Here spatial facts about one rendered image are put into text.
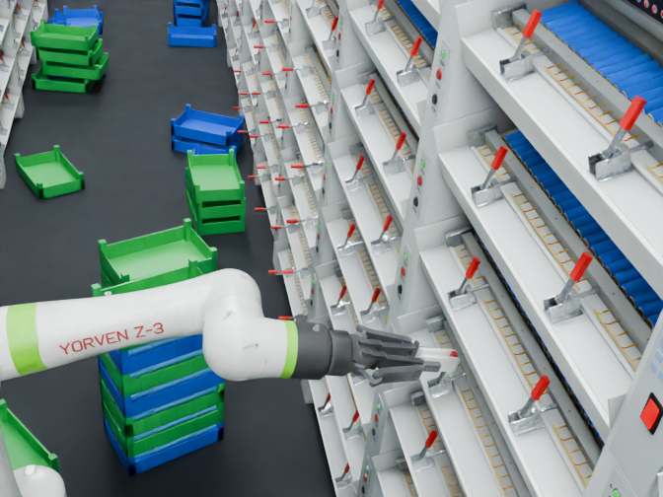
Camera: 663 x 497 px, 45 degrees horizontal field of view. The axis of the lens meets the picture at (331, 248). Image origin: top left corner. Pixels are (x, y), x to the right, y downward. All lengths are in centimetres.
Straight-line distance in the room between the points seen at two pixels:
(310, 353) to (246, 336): 11
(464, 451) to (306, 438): 125
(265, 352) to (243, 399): 142
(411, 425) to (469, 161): 59
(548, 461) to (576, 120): 44
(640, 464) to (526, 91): 49
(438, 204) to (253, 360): 42
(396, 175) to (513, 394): 63
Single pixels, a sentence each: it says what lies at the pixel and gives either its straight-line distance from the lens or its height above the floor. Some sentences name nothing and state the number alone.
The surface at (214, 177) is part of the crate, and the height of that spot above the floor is 16.
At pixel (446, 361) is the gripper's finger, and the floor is 99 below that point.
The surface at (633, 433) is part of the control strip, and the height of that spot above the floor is 133.
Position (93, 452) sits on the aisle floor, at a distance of 254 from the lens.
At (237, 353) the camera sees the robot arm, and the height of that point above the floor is 107.
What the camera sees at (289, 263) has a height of 12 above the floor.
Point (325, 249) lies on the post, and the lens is 227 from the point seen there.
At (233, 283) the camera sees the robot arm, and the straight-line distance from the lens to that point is 134.
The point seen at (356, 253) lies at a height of 73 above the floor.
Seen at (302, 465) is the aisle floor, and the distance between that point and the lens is 249.
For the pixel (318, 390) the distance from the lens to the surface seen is 254.
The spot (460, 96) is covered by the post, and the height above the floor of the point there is 140.
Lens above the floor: 189
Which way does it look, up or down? 34 degrees down
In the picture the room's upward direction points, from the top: 7 degrees clockwise
